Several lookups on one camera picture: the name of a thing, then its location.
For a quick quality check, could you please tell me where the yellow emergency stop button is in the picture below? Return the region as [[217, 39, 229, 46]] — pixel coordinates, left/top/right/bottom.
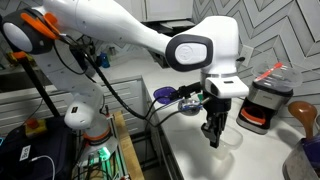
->
[[24, 118, 47, 138]]

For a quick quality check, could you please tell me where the purple plastic lid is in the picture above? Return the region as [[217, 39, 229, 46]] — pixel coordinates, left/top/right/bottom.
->
[[153, 86, 179, 104]]

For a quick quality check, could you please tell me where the speckled grey utensil holder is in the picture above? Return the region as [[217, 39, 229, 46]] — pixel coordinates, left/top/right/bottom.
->
[[282, 135, 320, 180]]

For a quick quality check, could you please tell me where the wooden plank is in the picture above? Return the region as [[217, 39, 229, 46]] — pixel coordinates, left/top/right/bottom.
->
[[113, 111, 145, 180]]

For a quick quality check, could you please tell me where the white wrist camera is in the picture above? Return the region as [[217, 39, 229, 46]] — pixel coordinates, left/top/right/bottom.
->
[[205, 76, 249, 99]]

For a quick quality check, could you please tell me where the grey bowl with blue packet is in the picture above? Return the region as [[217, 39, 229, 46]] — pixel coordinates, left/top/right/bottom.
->
[[178, 99, 202, 116]]

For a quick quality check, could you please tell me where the brown wooden spoon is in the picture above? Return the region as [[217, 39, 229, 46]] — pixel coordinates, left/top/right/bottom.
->
[[288, 101, 317, 140]]

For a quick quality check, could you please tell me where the black bag with white label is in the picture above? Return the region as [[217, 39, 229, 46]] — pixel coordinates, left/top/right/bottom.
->
[[0, 117, 75, 180]]

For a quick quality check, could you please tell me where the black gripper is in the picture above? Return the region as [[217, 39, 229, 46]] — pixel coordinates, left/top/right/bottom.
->
[[203, 96, 231, 148]]

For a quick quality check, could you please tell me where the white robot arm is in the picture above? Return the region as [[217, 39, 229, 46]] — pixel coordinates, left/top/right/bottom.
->
[[1, 0, 247, 147]]

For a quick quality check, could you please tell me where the clear container with red utensil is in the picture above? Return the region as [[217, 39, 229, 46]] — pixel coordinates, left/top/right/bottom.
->
[[251, 63, 303, 92]]

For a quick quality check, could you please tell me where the blue bottle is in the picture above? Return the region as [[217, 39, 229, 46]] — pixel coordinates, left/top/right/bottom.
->
[[99, 52, 110, 68]]

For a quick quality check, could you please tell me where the white wall outlet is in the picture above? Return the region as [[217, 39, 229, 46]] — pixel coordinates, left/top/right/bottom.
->
[[240, 45, 254, 67]]

